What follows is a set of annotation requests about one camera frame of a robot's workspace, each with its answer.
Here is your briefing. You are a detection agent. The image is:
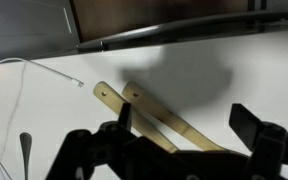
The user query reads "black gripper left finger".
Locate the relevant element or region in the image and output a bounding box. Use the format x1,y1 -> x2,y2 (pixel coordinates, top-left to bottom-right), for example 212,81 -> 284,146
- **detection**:
118,103 -> 132,131

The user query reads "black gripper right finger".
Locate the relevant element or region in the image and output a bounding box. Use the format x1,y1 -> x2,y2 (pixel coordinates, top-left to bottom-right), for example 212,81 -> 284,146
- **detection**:
229,103 -> 265,151

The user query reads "plain wooden spoon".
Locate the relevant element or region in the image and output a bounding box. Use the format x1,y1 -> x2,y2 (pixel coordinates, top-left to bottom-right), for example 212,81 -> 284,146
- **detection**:
122,82 -> 223,151

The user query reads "slotted wooden spoon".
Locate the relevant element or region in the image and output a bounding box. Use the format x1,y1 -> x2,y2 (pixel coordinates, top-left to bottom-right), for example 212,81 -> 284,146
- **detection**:
92,81 -> 179,154

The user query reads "white charging cable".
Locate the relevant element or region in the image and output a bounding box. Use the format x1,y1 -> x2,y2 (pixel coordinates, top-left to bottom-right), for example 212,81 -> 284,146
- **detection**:
0,57 -> 85,89

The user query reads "dark utensil handle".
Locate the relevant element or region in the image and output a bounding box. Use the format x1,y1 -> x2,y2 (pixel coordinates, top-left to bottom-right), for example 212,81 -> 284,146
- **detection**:
20,132 -> 32,180

